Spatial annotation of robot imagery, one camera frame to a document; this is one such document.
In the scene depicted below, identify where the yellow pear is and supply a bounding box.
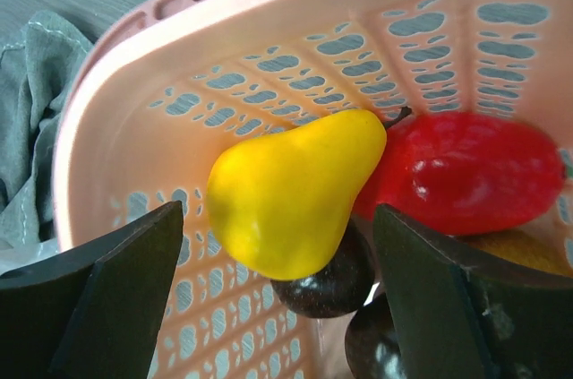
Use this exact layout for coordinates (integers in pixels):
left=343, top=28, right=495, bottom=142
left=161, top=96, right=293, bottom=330
left=206, top=107, right=412, bottom=280

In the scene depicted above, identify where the grey cloth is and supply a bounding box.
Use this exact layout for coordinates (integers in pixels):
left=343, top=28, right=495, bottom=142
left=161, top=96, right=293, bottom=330
left=1, top=11, right=92, bottom=249

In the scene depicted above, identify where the pink plastic basket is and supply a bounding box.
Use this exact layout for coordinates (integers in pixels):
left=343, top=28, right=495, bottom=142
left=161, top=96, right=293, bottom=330
left=53, top=0, right=572, bottom=378

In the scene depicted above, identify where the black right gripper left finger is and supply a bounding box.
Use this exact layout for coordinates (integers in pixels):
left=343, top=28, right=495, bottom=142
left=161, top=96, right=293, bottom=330
left=1, top=201, right=184, bottom=378

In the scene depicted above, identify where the clear zip bag orange zipper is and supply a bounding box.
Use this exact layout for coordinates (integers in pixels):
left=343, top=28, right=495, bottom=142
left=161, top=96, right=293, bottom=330
left=0, top=238, right=59, bottom=274

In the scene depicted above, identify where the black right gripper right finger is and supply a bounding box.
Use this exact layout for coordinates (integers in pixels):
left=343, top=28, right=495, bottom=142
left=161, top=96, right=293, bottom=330
left=373, top=205, right=572, bottom=379

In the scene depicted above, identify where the brown kiwi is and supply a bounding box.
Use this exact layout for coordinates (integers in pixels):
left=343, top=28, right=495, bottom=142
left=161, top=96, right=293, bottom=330
left=458, top=229, right=572, bottom=278

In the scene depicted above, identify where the dark plum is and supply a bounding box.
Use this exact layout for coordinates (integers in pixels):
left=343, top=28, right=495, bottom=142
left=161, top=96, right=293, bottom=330
left=345, top=293, right=406, bottom=379
left=270, top=221, right=376, bottom=319

